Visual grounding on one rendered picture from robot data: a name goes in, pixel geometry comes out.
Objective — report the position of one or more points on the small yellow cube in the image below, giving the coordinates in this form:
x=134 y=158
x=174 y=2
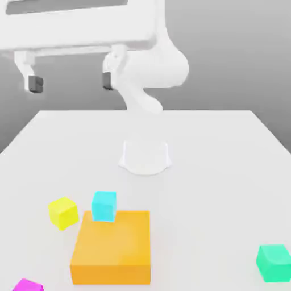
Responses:
x=62 y=213

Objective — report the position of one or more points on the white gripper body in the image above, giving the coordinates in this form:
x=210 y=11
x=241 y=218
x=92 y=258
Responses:
x=86 y=29

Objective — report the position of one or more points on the small cyan cube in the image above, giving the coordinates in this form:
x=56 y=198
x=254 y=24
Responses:
x=104 y=205

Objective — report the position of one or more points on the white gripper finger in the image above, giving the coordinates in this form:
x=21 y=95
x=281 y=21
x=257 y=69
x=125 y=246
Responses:
x=106 y=79
x=35 y=84

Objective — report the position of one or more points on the large orange box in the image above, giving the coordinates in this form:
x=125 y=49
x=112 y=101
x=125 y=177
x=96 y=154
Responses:
x=113 y=245

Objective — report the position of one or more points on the small magenta cube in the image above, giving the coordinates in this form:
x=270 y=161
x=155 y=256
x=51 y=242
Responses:
x=27 y=286

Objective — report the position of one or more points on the small green cube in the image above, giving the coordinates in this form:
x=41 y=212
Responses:
x=274 y=263

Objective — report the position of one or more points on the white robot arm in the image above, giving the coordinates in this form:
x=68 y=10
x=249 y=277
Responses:
x=163 y=70

